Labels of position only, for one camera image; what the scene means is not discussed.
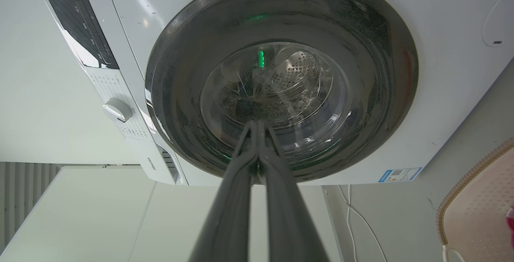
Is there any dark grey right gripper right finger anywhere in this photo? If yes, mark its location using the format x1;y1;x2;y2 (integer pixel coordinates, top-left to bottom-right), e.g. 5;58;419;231
257;120;330;262

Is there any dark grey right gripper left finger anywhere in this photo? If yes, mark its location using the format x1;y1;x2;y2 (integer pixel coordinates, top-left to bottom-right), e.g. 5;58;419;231
188;120;259;262

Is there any beige plastic laundry basket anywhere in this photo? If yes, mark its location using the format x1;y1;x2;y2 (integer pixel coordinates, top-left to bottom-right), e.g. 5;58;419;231
436;138;514;262

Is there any blue energy label sticker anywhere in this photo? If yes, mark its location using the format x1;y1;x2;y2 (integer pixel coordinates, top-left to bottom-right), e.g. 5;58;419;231
378;167;422;183

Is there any white cabinet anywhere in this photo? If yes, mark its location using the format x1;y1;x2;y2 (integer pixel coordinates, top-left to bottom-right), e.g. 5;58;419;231
0;166;344;262

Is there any white washing machine dial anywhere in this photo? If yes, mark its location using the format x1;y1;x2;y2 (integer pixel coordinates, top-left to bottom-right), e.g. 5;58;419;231
102;98;133;123

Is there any dark round washing machine door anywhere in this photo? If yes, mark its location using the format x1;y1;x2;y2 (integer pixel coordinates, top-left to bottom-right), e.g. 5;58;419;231
145;0;419;182

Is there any white ribbed radiator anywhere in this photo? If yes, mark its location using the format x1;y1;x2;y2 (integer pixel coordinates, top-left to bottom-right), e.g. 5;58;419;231
0;162;61;250

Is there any white front-load washing machine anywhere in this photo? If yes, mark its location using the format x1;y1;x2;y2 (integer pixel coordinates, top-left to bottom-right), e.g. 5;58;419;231
35;0;514;186

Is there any white power cable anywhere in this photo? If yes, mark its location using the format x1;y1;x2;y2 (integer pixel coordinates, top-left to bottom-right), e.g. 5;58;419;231
337;185;388;262

